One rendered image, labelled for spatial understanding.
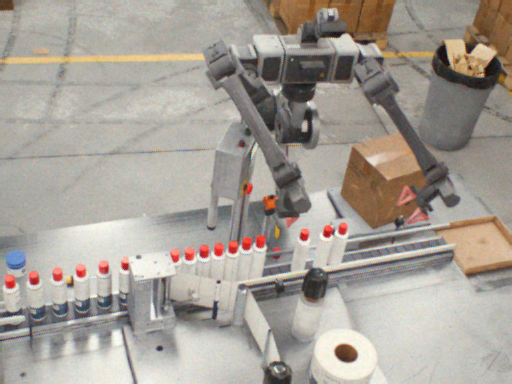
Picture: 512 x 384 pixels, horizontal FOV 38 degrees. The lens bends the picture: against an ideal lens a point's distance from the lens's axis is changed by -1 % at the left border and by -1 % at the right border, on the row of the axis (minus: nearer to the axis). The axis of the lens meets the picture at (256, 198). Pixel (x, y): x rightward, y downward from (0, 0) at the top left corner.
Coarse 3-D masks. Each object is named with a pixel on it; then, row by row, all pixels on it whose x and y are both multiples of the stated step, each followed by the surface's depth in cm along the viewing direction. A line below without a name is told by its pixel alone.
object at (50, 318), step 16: (432, 240) 305; (352, 256) 292; (368, 256) 293; (416, 256) 296; (272, 272) 281; (336, 272) 285; (96, 304) 260; (32, 320) 251; (48, 320) 252; (64, 320) 253
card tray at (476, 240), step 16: (464, 224) 320; (480, 224) 323; (496, 224) 323; (448, 240) 313; (464, 240) 314; (480, 240) 315; (496, 240) 316; (464, 256) 306; (480, 256) 307; (496, 256) 308; (464, 272) 299
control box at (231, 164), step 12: (228, 132) 244; (240, 132) 244; (228, 144) 239; (252, 144) 242; (216, 156) 238; (228, 156) 236; (240, 156) 235; (216, 168) 241; (228, 168) 239; (240, 168) 238; (252, 168) 255; (216, 180) 244; (228, 180) 242; (240, 180) 241; (216, 192) 247; (228, 192) 245; (240, 192) 245
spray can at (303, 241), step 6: (300, 234) 270; (306, 234) 269; (300, 240) 271; (306, 240) 271; (300, 246) 272; (306, 246) 272; (294, 252) 276; (300, 252) 273; (306, 252) 274; (294, 258) 277; (300, 258) 275; (294, 264) 278; (300, 264) 277; (294, 270) 280; (300, 270) 280
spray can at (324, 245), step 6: (324, 228) 272; (330, 228) 272; (324, 234) 273; (330, 234) 273; (324, 240) 274; (330, 240) 274; (318, 246) 277; (324, 246) 275; (330, 246) 276; (318, 252) 278; (324, 252) 277; (318, 258) 280; (324, 258) 279; (318, 264) 282; (324, 264) 282
